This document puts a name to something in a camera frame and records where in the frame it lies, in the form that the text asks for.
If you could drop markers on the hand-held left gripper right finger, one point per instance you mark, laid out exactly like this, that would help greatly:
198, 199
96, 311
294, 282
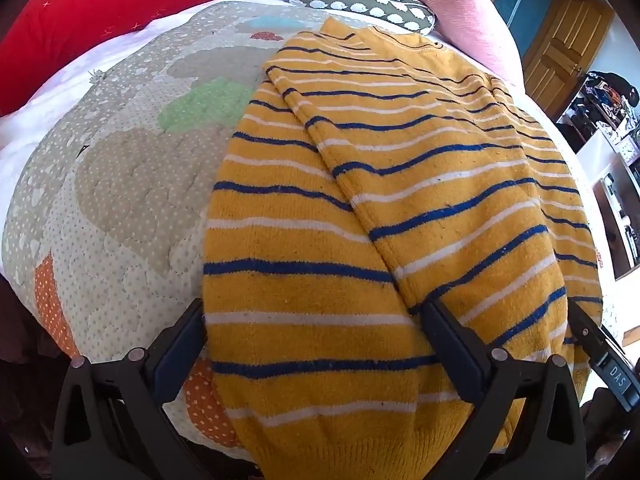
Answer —
450, 345

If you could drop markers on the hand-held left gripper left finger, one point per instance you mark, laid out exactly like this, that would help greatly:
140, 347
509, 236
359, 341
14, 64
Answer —
180, 355

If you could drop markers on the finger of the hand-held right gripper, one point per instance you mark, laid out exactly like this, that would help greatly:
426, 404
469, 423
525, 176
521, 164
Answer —
587, 330

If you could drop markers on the yellow striped knit sweater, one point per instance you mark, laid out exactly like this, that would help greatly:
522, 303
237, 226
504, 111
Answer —
310, 310

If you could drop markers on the white cluttered shelf unit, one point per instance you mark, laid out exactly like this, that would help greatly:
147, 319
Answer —
612, 175

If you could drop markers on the quilted patchwork blanket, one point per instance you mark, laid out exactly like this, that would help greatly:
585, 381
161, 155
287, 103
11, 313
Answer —
125, 185

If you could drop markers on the white bed sheet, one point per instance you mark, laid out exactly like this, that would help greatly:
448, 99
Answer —
20, 135

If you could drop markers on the wooden door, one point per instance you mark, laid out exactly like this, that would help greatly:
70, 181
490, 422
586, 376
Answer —
565, 50

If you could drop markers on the red embroidered pillow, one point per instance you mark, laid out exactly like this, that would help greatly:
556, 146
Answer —
100, 10

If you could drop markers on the olive patterned bolster pillow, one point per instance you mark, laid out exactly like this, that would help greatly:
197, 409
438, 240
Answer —
360, 0

